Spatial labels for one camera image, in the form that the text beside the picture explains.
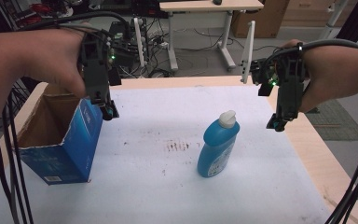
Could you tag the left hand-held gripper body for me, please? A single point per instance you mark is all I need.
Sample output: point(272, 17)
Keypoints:
point(94, 68)

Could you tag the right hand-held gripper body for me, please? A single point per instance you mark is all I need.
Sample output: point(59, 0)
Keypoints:
point(289, 81)

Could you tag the blue cardboard box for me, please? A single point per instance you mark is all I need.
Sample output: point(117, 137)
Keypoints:
point(74, 140)

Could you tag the blue bottle with white cap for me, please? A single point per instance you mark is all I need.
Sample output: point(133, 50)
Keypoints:
point(219, 146)

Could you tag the person's right hand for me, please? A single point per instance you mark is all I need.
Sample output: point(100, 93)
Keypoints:
point(315, 77)

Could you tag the person's left hand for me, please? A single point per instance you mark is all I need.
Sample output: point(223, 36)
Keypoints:
point(52, 59)

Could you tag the grey floor mat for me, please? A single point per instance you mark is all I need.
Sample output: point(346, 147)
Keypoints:
point(335, 121)

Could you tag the brown cardboard box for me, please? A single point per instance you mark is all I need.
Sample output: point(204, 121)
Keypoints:
point(261, 18)

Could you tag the white power strip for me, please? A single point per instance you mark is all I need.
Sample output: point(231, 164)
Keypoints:
point(164, 45)

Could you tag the black computer mouse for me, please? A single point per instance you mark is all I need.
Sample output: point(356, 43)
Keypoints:
point(217, 2)

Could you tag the white desk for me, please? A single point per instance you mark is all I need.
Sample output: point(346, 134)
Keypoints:
point(199, 6)

